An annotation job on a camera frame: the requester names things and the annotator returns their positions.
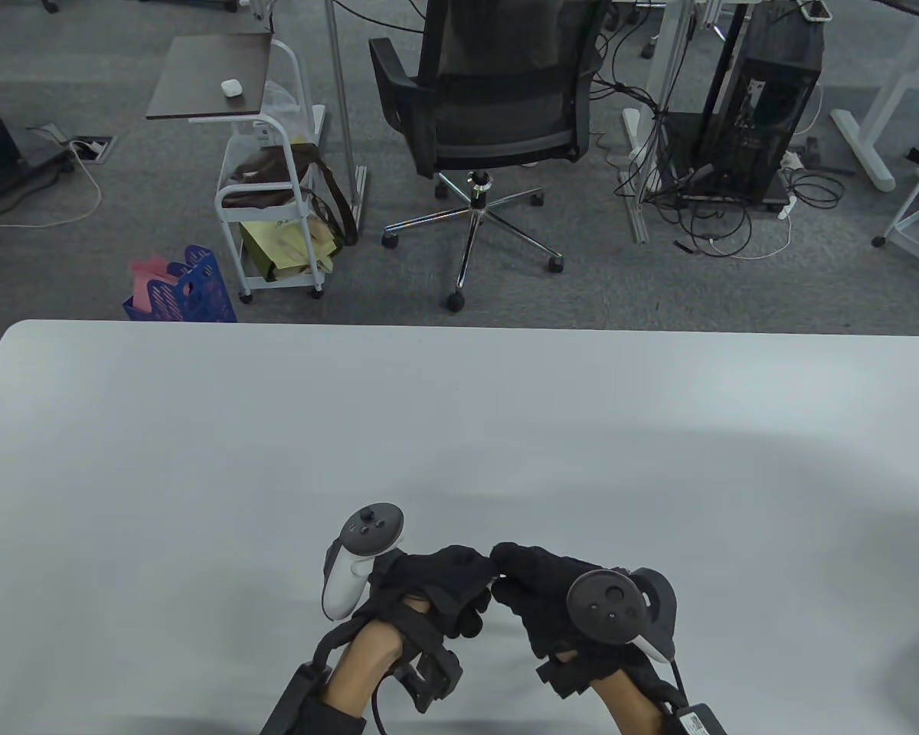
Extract person's right hand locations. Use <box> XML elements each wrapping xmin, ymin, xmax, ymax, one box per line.
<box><xmin>490</xmin><ymin>542</ymin><xmax>590</xmax><ymax>659</ymax></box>

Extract person's left hand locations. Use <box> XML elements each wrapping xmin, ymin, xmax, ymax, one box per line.
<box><xmin>356</xmin><ymin>545</ymin><xmax>500</xmax><ymax>639</ymax></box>

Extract person's right forearm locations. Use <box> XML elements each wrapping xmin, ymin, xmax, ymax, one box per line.
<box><xmin>591</xmin><ymin>670</ymin><xmax>686</xmax><ymax>735</ymax></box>

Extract person's left forearm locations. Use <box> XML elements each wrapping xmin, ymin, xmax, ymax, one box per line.
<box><xmin>264</xmin><ymin>620</ymin><xmax>407</xmax><ymax>735</ymax></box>

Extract black labelled forearm box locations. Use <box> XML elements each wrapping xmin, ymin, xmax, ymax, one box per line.
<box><xmin>670</xmin><ymin>703</ymin><xmax>736</xmax><ymax>735</ymax></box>

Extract black forearm box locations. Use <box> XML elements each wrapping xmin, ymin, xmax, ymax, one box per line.
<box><xmin>264</xmin><ymin>665</ymin><xmax>334</xmax><ymax>735</ymax></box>

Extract dark grey controller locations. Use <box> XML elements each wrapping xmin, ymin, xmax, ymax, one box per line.
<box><xmin>567</xmin><ymin>567</ymin><xmax>679</xmax><ymax>663</ymax></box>

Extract white and grey controller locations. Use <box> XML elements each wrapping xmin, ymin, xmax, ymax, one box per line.
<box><xmin>322</xmin><ymin>503</ymin><xmax>405</xmax><ymax>621</ymax></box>

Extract blue plastic basket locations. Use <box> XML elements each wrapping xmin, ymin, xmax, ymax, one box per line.
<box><xmin>123</xmin><ymin>245</ymin><xmax>238</xmax><ymax>323</ymax></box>

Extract yellow paper bag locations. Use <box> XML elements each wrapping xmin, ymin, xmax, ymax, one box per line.
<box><xmin>239</xmin><ymin>214</ymin><xmax>343</xmax><ymax>283</ymax></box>

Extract white desk leg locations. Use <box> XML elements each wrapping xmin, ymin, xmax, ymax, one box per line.
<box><xmin>622</xmin><ymin>0</ymin><xmax>694</xmax><ymax>244</ymax></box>
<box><xmin>831</xmin><ymin>0</ymin><xmax>919</xmax><ymax>192</ymax></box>

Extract pink paper sheets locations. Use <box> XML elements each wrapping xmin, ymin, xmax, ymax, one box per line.
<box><xmin>130</xmin><ymin>256</ymin><xmax>188</xmax><ymax>315</ymax></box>

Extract brown bag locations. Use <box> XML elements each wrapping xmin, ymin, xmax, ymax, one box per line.
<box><xmin>222</xmin><ymin>142</ymin><xmax>358</xmax><ymax>247</ymax></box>

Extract black mesh office chair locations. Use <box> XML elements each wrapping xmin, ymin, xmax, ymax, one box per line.
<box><xmin>368</xmin><ymin>0</ymin><xmax>612</xmax><ymax>313</ymax></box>

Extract clear plastic bag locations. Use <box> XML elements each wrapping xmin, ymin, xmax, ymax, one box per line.
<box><xmin>263</xmin><ymin>80</ymin><xmax>307</xmax><ymax>142</ymax></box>

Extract silver metal pole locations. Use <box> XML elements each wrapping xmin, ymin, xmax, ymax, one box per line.
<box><xmin>325</xmin><ymin>0</ymin><xmax>368</xmax><ymax>234</ymax></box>

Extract black computer tower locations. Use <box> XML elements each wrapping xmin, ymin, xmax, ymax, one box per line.
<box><xmin>678</xmin><ymin>0</ymin><xmax>824</xmax><ymax>207</ymax></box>

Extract white cart with brown top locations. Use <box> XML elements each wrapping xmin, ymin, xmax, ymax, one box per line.
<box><xmin>146</xmin><ymin>33</ymin><xmax>330</xmax><ymax>305</ymax></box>

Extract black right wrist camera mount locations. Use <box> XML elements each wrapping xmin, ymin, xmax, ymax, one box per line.
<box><xmin>536</xmin><ymin>649</ymin><xmax>682</xmax><ymax>701</ymax></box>

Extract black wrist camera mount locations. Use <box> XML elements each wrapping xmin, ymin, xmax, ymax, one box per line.
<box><xmin>394</xmin><ymin>605</ymin><xmax>464</xmax><ymax>714</ymax></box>
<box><xmin>536</xmin><ymin>649</ymin><xmax>682</xmax><ymax>701</ymax></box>

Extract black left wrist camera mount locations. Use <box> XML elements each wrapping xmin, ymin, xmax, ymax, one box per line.
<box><xmin>394</xmin><ymin>605</ymin><xmax>464</xmax><ymax>714</ymax></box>

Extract black cable tangle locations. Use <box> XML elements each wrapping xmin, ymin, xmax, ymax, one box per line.
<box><xmin>594</xmin><ymin>73</ymin><xmax>843</xmax><ymax>257</ymax></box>

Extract white floor cable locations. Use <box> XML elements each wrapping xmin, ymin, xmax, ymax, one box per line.
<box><xmin>0</xmin><ymin>142</ymin><xmax>104</xmax><ymax>230</ymax></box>

